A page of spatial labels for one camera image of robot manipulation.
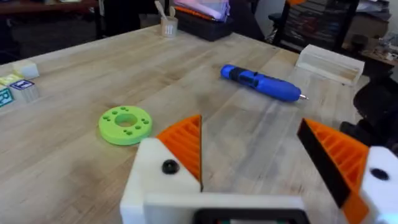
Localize white toy block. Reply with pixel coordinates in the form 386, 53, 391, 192
12, 60, 40, 80

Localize toy blocks with letters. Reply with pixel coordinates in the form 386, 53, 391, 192
0, 73, 40, 110

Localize cup with wooden utensils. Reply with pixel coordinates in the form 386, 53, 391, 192
154, 0, 179, 39

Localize black shelf with stacked items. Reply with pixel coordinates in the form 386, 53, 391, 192
272, 0, 361, 52

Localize blue electric screwdriver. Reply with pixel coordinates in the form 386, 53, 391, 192
220, 63, 310, 103

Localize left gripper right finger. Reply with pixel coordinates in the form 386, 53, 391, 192
296, 118, 398, 224

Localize green disc with holes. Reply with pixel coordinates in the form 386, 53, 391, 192
98, 105, 154, 146

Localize black box with pink cloth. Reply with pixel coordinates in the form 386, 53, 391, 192
172, 0, 234, 42

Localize black office chair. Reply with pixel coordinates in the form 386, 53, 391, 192
338, 74, 398, 156

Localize white open box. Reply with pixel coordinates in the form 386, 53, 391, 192
295, 44, 366, 86

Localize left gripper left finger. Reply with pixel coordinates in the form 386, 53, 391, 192
119, 114, 204, 224

